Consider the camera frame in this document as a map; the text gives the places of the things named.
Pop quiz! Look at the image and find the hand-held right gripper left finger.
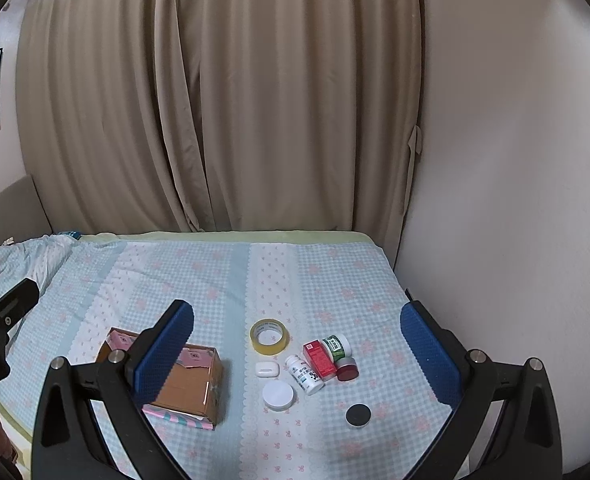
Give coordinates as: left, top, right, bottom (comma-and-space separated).
31, 300, 196, 480

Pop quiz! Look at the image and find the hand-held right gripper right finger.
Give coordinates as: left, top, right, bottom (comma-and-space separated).
400, 287, 563, 480

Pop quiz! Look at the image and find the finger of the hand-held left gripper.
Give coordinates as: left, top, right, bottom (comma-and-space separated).
0, 277, 40, 328

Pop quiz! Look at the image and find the cardboard box with pink flaps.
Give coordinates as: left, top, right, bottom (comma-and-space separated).
95, 327, 224, 432

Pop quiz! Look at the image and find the small jar with red lid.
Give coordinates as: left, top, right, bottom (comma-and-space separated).
335, 356, 358, 382

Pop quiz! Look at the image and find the white jar with green label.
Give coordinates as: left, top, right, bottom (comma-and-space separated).
322, 333, 352, 362

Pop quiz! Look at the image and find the black round disc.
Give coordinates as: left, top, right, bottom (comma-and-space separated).
345, 403, 372, 428

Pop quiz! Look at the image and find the small red carton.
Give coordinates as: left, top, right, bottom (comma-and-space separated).
303, 339, 338, 380

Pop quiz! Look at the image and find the yellow tape roll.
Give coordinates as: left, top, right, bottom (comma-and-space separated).
249, 318, 290, 353

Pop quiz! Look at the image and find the pale green jar white lid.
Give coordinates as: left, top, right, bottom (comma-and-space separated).
263, 380, 296, 411

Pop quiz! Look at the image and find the white pill bottle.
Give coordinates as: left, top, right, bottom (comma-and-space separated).
285, 354, 324, 396

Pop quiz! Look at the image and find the grey padded headboard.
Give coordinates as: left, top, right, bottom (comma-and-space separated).
0, 174, 53, 266

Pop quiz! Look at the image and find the checked floral bedsheet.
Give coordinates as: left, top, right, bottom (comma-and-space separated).
0, 232, 468, 480

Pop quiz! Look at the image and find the beige curtain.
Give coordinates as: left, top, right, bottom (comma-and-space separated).
17, 0, 423, 235

